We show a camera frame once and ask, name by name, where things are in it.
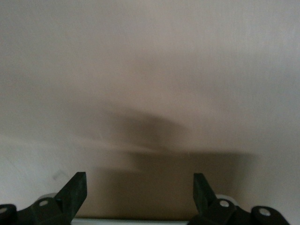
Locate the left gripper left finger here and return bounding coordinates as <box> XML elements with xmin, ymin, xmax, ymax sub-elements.
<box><xmin>0</xmin><ymin>172</ymin><xmax>87</xmax><ymax>225</ymax></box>

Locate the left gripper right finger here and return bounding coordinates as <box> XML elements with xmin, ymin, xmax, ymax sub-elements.
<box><xmin>187</xmin><ymin>173</ymin><xmax>291</xmax><ymax>225</ymax></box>

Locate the large table cover sheet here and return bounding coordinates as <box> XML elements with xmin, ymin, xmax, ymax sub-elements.
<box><xmin>0</xmin><ymin>0</ymin><xmax>300</xmax><ymax>221</ymax></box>

